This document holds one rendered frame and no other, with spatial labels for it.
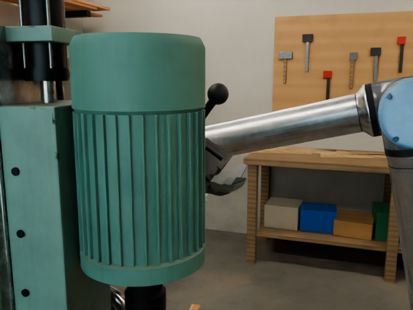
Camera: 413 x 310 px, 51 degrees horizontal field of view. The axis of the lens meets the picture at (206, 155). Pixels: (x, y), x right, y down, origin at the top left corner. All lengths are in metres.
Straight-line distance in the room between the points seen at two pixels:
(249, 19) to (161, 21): 0.82
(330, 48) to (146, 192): 3.31
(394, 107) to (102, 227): 0.52
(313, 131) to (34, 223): 0.62
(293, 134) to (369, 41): 2.81
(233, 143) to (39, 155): 0.55
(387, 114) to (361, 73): 2.94
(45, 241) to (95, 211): 0.09
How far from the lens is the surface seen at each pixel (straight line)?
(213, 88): 0.69
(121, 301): 0.83
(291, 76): 3.77
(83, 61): 0.53
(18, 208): 0.62
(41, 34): 0.60
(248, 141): 1.01
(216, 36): 3.95
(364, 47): 3.75
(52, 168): 0.57
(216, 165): 0.79
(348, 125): 0.97
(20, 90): 0.65
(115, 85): 0.50
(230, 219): 4.12
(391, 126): 0.80
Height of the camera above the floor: 1.46
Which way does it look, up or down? 10 degrees down
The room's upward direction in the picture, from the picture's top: straight up
